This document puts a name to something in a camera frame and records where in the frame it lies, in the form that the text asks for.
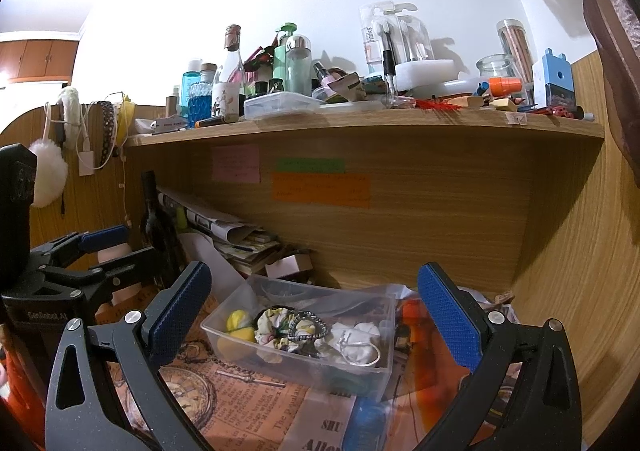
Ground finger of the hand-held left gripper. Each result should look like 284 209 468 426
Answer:
31 225 130 270
42 247 162 304

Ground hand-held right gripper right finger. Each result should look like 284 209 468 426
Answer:
415 261 583 451

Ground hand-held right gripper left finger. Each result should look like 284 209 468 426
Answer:
44 260 213 451

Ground white face mask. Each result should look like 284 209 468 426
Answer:
327 321 383 368

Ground floral scrunchie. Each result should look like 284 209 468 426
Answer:
255 307 331 362

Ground clear plastic storage box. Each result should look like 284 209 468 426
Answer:
200 273 398 402

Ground beige cylinder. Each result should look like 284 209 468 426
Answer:
97 242 143 307

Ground dark wine bottle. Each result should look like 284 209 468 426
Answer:
140 170 186 277

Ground white fluffy earmuffs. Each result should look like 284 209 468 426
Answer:
27 87 83 208

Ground orange translucent plastic sheet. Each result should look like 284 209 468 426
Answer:
400 301 471 432

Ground stack of papers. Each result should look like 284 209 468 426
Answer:
215 231 281 277

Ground rolled newspaper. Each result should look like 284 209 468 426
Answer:
157 188 278 244

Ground vintage newspaper printed mat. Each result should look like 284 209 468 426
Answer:
95 281 521 451

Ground brown patterned headband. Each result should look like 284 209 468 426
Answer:
95 101 117 171

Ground small cardboard box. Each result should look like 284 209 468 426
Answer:
265 253 315 280

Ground white printed carton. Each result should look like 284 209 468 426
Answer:
150 118 190 134

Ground blue ribbed plastic item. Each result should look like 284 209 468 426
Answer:
345 398 391 451

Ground pink sticky note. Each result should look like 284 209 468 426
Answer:
212 145 262 183

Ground black marker pen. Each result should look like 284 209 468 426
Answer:
195 115 241 128

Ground blue faceted glass bottle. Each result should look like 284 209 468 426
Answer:
187 62 218 128

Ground teal liquid bottle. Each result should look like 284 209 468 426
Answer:
181 60 202 118

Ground orange sticky note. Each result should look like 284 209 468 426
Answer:
271 172 373 208

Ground clear labelled glass bottle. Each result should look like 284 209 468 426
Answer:
212 24 246 122

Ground green sticky note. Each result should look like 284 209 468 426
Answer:
276 158 346 174

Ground red feather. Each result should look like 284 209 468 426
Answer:
415 98 461 112

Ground dark ink bottles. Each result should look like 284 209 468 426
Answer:
252 78 283 97

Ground clear flat plastic case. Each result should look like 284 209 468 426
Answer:
243 91 326 121

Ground wooden shelf board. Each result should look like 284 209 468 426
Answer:
124 106 606 148

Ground red pens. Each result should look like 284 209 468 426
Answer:
530 106 581 118

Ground mint green pump bottle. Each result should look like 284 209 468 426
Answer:
272 22 299 92

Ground white plastic tray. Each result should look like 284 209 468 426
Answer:
395 60 456 92

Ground black cosmetic tube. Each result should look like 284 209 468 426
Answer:
382 50 396 97

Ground chrome capped glass bottle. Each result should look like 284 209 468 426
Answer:
285 34 312 94

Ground empty glass jar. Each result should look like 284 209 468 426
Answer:
476 54 523 94

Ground blue white box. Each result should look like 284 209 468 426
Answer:
531 48 573 108

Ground small pink bottle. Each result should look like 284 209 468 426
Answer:
312 61 337 89

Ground clear pencil tube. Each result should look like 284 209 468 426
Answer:
496 20 536 102

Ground toothbrush blister pack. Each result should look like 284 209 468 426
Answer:
359 2 433 74

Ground striped mauve curtain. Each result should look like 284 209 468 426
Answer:
480 0 640 167

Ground white charger with cable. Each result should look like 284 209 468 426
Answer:
75 92 131 232

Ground wooden wall cabinet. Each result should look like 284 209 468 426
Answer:
0 31 81 82

